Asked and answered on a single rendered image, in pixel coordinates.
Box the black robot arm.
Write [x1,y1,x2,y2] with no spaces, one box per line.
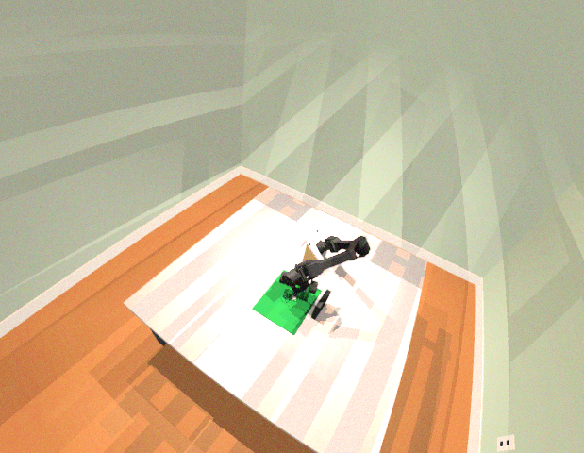
[282,236,371,286]

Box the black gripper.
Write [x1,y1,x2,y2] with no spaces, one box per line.
[279,272,319,294]

